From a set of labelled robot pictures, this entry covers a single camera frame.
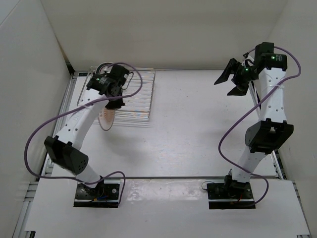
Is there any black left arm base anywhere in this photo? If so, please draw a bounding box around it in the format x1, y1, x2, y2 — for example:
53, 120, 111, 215
73, 180, 121, 208

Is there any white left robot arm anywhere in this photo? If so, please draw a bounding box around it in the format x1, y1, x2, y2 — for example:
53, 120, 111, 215
44, 73, 127, 198

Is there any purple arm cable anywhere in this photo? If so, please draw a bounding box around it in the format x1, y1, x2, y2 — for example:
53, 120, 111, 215
24, 61, 143, 208
219, 46, 302, 206

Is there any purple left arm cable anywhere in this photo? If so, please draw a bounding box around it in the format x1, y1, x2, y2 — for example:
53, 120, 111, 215
24, 61, 143, 208

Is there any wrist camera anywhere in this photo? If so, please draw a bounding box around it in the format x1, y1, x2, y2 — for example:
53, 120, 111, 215
107, 64, 130, 85
243, 42, 274, 60

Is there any green red rimmed white plate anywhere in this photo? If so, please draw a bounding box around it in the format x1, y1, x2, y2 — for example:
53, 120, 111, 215
95, 62, 112, 74

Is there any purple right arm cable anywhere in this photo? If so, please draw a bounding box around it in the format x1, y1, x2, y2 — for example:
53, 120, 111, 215
219, 46, 302, 206

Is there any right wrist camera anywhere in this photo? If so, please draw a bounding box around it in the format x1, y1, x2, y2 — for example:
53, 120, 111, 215
243, 42, 274, 60

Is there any metal wire dish rack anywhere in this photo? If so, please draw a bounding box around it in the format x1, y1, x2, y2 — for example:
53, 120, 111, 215
77, 65, 157, 123

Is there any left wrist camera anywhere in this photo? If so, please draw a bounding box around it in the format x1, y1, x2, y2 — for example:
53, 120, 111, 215
107, 64, 130, 85

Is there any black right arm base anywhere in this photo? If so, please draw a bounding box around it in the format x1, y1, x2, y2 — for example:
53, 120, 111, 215
201, 181, 256, 210

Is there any orange sunburst plate front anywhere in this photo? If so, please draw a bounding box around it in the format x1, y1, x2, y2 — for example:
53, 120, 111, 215
98, 108, 115, 131

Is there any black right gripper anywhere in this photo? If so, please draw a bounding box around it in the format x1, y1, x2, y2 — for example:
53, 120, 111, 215
214, 59, 260, 97

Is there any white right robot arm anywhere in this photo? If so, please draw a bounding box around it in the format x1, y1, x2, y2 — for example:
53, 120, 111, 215
216, 50, 294, 198

